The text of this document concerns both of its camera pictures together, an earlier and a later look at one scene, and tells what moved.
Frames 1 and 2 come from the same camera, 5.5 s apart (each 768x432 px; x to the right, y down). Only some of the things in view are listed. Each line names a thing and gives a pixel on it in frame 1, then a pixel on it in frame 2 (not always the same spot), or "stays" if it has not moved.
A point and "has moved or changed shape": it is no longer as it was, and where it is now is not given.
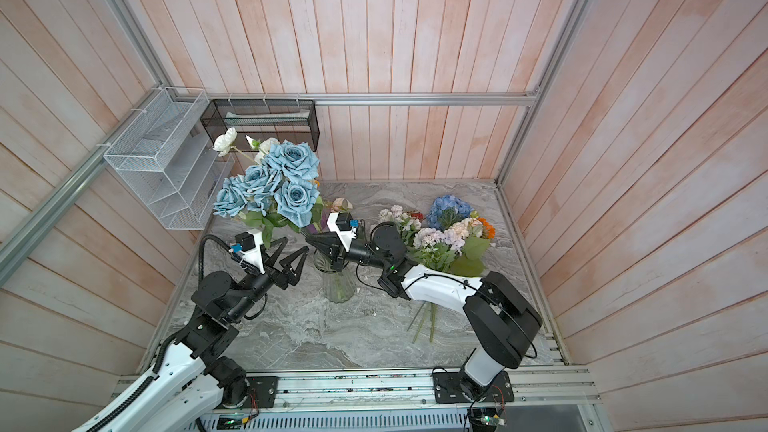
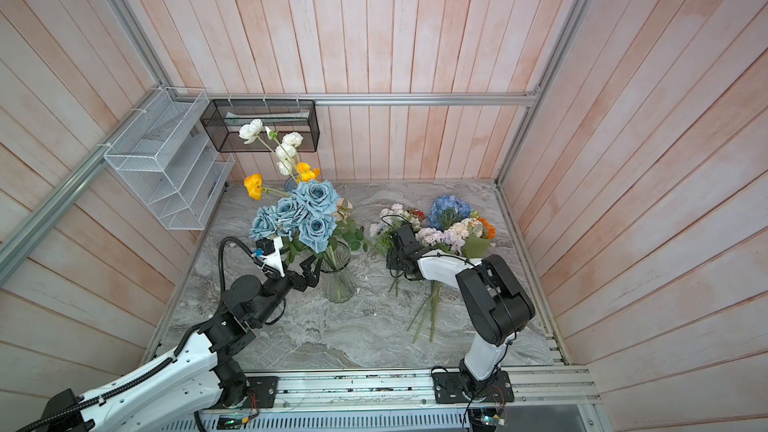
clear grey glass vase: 339,286 stays
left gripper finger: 291,274 to 311,277
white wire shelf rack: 169,159 stays
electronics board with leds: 485,418 stays
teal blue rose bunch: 277,191 has moved or changed shape
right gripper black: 335,255 to 392,257
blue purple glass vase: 319,223 to 290,184
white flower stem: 225,143 to 285,152
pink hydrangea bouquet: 456,249 stays
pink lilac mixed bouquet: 408,222 stays
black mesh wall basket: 281,119 stays
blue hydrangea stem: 447,210 stays
